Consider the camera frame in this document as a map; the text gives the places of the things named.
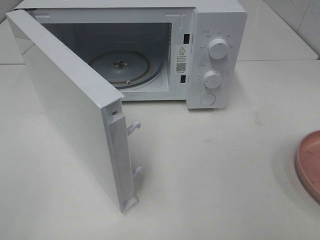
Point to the white microwave oven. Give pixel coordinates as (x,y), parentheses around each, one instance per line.
(172,34)

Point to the white adjoining table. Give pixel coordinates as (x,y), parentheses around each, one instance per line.
(267,37)

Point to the white upper power knob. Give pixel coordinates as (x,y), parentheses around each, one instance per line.
(218,48)

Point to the pink round plate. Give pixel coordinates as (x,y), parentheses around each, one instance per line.
(307,163)

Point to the glass microwave turntable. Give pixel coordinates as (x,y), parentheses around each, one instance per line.
(123,68)

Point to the round door release button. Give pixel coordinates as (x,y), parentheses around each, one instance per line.
(208,99)

